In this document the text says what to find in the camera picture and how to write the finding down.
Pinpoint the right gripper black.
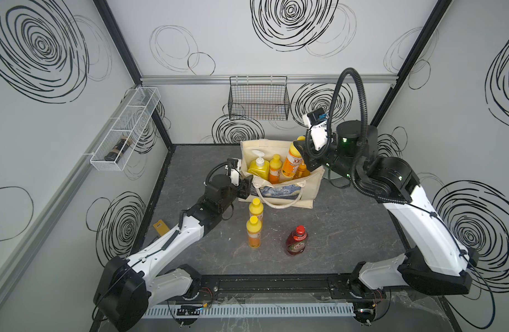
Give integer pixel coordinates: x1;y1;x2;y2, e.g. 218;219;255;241
294;133;359;184

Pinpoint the yellow pump dish soap bottle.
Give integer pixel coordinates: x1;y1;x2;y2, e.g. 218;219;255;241
247;149;270;181

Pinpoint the canvas starry night tote bag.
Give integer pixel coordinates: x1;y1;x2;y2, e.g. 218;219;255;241
240;139;325;210

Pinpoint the tall orange dish soap bottle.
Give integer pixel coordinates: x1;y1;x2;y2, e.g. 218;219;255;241
294;162;311;179

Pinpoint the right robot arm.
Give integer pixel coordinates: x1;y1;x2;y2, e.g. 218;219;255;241
294;118;479;297

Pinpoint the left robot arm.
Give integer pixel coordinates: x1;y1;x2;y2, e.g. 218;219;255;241
93;172;254;331

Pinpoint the yellow tag object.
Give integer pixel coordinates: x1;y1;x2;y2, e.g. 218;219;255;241
153;220;170;237

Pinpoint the dark item in shelf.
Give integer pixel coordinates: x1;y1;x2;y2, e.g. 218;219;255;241
104;136;133;162

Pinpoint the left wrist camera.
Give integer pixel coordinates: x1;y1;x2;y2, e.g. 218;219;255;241
225;158;241;187

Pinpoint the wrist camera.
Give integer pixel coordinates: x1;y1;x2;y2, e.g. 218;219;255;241
302;108;329;151
225;158;241;187

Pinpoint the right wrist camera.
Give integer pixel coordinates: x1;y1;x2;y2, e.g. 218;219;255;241
302;108;329;151

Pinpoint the black wire wall basket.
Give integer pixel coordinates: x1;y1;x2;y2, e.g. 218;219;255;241
228;76;290;121

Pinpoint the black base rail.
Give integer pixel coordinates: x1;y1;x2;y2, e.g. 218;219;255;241
112;273;438;300

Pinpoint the grey slotted cable duct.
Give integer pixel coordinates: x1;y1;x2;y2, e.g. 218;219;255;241
143;302;355;320

